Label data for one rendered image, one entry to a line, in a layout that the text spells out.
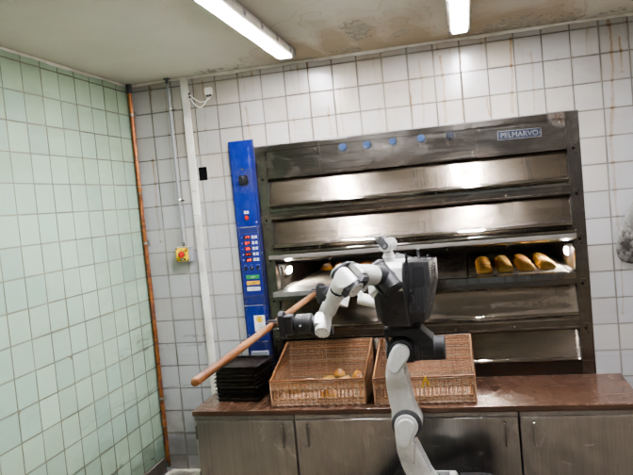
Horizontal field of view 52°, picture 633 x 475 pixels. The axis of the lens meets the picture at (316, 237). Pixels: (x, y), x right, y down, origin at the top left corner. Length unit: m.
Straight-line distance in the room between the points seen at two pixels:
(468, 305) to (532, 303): 0.37
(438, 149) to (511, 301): 1.00
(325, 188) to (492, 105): 1.11
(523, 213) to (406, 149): 0.78
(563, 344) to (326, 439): 1.49
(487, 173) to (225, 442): 2.18
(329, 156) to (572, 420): 2.02
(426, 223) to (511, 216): 0.49
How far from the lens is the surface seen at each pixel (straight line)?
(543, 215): 4.00
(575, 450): 3.72
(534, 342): 4.10
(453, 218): 3.98
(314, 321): 2.84
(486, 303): 4.04
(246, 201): 4.17
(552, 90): 4.04
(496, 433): 3.66
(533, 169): 4.00
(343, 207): 4.05
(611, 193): 4.06
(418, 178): 3.99
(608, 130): 4.06
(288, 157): 4.14
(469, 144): 4.00
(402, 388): 3.21
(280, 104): 4.17
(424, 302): 3.04
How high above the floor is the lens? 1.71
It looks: 3 degrees down
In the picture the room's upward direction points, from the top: 5 degrees counter-clockwise
